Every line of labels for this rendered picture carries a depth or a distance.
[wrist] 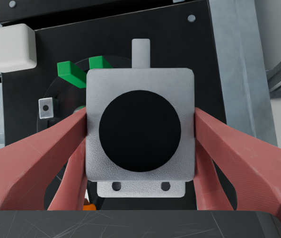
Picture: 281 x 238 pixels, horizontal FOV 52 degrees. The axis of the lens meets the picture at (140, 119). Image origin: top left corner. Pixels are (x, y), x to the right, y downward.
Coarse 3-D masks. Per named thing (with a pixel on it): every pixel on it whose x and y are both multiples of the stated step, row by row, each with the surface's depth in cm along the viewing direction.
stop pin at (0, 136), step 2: (0, 134) 32; (2, 134) 32; (0, 136) 32; (2, 136) 32; (0, 138) 32; (2, 138) 32; (0, 140) 32; (2, 140) 32; (0, 142) 32; (2, 142) 32; (0, 144) 32; (2, 144) 32; (4, 144) 32
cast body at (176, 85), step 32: (96, 96) 11; (128, 96) 10; (160, 96) 10; (192, 96) 11; (96, 128) 11; (128, 128) 10; (160, 128) 10; (192, 128) 11; (96, 160) 11; (128, 160) 10; (160, 160) 10; (192, 160) 11; (128, 192) 14; (160, 192) 14
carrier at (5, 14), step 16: (0, 0) 34; (16, 0) 33; (32, 0) 33; (48, 0) 33; (64, 0) 32; (80, 0) 32; (96, 0) 32; (112, 0) 32; (128, 0) 32; (144, 0) 32; (160, 0) 32; (0, 16) 34; (16, 16) 33; (32, 16) 33; (48, 16) 33; (64, 16) 33; (80, 16) 34
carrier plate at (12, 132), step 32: (64, 32) 32; (96, 32) 31; (128, 32) 31; (160, 32) 30; (192, 32) 30; (160, 64) 30; (192, 64) 29; (32, 96) 32; (32, 128) 31; (192, 192) 28
